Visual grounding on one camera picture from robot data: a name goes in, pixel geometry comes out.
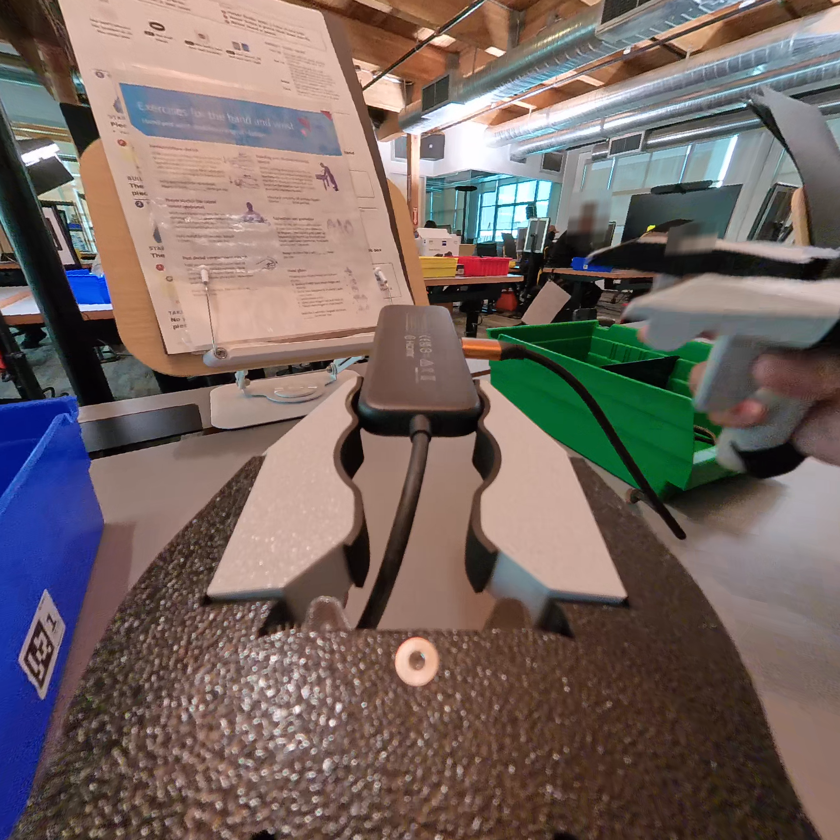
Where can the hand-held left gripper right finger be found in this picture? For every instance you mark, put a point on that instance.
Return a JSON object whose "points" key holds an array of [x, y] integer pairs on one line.
{"points": [[544, 512]]}

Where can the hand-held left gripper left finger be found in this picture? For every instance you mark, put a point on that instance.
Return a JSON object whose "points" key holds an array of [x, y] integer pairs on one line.
{"points": [[289, 499]]}

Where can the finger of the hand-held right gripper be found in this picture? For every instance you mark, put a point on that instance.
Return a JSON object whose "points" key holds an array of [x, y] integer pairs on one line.
{"points": [[722, 259], [741, 308]]}

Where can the green plastic bin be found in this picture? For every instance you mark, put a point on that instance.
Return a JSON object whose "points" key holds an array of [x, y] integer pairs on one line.
{"points": [[590, 407]]}

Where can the black usb hub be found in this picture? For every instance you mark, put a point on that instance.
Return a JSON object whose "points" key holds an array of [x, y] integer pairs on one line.
{"points": [[420, 367]]}

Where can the large black screen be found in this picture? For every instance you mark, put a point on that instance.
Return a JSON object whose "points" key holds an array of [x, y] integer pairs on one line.
{"points": [[689, 213]]}

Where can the black bin divider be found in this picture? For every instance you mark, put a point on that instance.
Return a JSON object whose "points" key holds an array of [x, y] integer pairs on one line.
{"points": [[640, 374]]}

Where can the small blue plastic bin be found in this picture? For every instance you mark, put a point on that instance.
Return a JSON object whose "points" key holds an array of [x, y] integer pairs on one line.
{"points": [[88, 287], [590, 264]]}

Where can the white card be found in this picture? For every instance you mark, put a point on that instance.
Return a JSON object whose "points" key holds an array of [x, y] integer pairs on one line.
{"points": [[546, 303]]}

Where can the small orange object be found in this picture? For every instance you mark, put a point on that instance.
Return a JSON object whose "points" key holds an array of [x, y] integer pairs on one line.
{"points": [[509, 302]]}

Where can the red plastic bin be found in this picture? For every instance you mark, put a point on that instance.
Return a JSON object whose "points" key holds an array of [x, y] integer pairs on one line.
{"points": [[484, 266]]}

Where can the black floor lamp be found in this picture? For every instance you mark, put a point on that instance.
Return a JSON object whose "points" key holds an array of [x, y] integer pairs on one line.
{"points": [[465, 216]]}

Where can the yellow plastic bin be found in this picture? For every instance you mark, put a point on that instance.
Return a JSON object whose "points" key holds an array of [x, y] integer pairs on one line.
{"points": [[438, 266]]}

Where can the white box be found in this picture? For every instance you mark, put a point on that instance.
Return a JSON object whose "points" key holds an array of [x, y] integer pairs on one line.
{"points": [[438, 241]]}

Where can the laminated instruction sheet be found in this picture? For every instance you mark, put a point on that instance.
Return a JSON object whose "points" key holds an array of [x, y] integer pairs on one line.
{"points": [[249, 197]]}

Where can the white sheet with black border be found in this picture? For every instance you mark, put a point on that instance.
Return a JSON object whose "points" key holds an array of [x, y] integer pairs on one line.
{"points": [[367, 190]]}

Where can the black pole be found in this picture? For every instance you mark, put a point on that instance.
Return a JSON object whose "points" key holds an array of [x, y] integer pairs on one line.
{"points": [[46, 275]]}

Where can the silver ventilation duct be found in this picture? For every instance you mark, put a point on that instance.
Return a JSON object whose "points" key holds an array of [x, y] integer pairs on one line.
{"points": [[656, 111], [525, 65]]}

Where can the black wall speaker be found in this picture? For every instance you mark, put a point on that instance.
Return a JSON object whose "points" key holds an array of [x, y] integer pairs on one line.
{"points": [[432, 146]]}

